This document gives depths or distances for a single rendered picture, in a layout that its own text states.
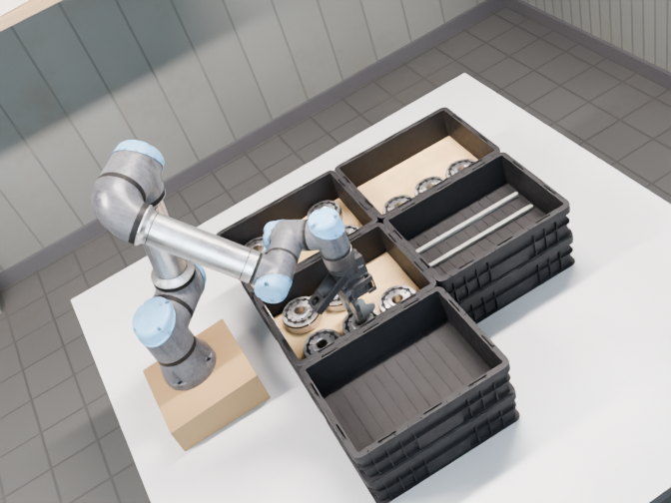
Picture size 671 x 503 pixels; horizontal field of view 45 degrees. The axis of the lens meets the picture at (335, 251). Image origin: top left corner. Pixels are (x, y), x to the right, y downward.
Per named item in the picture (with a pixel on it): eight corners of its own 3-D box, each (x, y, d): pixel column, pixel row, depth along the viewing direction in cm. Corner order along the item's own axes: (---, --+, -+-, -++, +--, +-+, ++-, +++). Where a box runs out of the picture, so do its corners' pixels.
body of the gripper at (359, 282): (377, 291, 199) (365, 258, 191) (349, 310, 197) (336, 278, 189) (361, 274, 204) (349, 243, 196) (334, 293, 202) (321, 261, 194)
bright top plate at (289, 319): (292, 333, 207) (291, 332, 206) (277, 310, 214) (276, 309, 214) (325, 313, 208) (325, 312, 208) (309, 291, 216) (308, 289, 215)
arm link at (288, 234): (254, 248, 183) (299, 246, 180) (267, 213, 191) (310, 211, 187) (265, 270, 189) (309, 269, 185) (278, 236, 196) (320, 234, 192)
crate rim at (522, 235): (440, 289, 196) (438, 283, 195) (382, 226, 218) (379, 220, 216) (573, 211, 202) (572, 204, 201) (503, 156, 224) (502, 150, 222)
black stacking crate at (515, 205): (447, 313, 203) (439, 284, 195) (390, 250, 224) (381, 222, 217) (575, 237, 209) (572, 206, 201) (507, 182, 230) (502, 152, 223)
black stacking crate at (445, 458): (380, 512, 183) (367, 486, 175) (325, 420, 204) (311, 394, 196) (524, 419, 189) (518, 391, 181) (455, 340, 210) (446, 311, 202)
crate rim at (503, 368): (357, 467, 169) (354, 461, 167) (300, 374, 190) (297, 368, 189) (513, 369, 175) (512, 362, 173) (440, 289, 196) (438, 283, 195)
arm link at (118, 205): (75, 204, 168) (293, 287, 173) (96, 168, 175) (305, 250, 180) (71, 236, 176) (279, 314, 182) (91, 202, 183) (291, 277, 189)
